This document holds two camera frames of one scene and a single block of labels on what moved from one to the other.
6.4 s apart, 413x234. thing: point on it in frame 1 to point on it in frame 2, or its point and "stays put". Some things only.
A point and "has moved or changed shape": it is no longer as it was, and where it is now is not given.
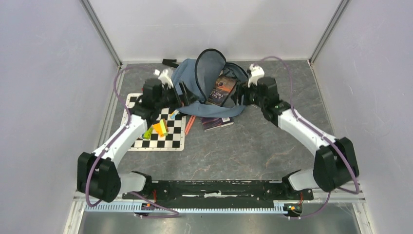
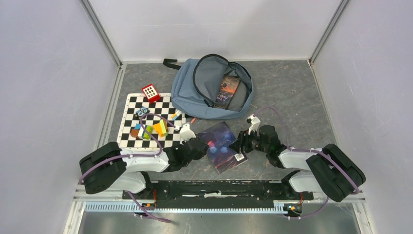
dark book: [210, 123] to [217, 139]
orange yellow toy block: [161, 127] stays put
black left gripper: [186, 99] to [203, 152]
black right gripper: [243, 89] to [244, 137]
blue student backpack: [201, 74] stays put
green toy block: [147, 132] stays put
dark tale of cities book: [222, 88] has moved or changed shape
